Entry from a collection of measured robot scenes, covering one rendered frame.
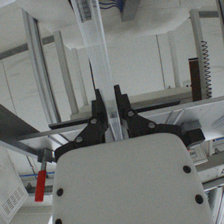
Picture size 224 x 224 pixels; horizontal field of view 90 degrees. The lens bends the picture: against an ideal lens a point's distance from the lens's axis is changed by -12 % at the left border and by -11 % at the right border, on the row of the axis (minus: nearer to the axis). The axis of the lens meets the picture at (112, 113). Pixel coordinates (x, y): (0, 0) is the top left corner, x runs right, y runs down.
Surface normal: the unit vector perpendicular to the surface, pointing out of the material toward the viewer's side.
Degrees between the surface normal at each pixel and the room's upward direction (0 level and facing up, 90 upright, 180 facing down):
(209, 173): 90
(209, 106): 43
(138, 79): 90
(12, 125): 90
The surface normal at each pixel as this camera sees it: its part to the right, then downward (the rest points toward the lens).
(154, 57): 0.01, 0.20
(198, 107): 0.15, 0.84
